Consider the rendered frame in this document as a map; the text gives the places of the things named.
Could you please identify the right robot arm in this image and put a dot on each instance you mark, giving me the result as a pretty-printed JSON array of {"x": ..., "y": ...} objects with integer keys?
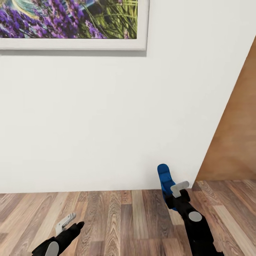
[{"x": 198, "y": 232}]

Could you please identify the sandal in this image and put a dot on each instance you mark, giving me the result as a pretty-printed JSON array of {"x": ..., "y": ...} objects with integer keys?
[{"x": 166, "y": 180}]

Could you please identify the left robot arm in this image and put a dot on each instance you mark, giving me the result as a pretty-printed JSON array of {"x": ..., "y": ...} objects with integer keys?
[{"x": 54, "y": 246}]

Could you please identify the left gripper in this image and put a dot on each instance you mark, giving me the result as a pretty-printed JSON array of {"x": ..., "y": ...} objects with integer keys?
[{"x": 71, "y": 233}]

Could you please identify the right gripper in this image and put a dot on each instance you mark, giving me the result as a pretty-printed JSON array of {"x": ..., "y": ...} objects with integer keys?
[{"x": 174, "y": 202}]

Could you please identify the painting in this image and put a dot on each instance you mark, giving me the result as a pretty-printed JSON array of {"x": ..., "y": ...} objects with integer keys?
[{"x": 73, "y": 24}]

